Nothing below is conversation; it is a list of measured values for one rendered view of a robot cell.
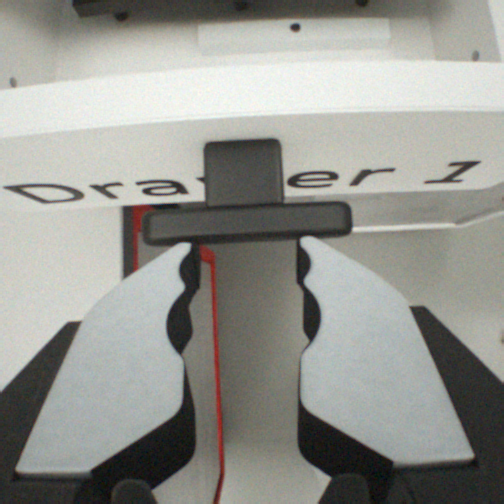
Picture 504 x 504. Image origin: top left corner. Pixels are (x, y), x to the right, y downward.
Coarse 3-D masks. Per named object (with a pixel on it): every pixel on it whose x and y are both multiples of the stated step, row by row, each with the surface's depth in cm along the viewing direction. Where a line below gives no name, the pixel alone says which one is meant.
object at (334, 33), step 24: (216, 24) 20; (240, 24) 20; (264, 24) 20; (288, 24) 20; (312, 24) 20; (336, 24) 20; (360, 24) 20; (384, 24) 20; (216, 48) 21; (240, 48) 21; (264, 48) 21; (288, 48) 21; (312, 48) 21; (336, 48) 21; (360, 48) 21; (384, 48) 21
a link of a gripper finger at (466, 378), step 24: (432, 336) 8; (456, 336) 8; (456, 360) 7; (480, 360) 7; (456, 384) 6; (480, 384) 6; (456, 408) 6; (480, 408) 6; (480, 432) 6; (480, 456) 5; (408, 480) 5; (432, 480) 5; (456, 480) 5; (480, 480) 5
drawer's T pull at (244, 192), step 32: (224, 160) 13; (256, 160) 13; (224, 192) 13; (256, 192) 13; (160, 224) 13; (192, 224) 13; (224, 224) 13; (256, 224) 13; (288, 224) 13; (320, 224) 13; (352, 224) 13
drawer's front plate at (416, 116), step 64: (320, 64) 12; (384, 64) 12; (448, 64) 12; (0, 128) 12; (64, 128) 12; (128, 128) 12; (192, 128) 12; (256, 128) 13; (320, 128) 13; (384, 128) 13; (448, 128) 13; (0, 192) 18; (64, 192) 19; (128, 192) 20; (192, 192) 20; (320, 192) 22
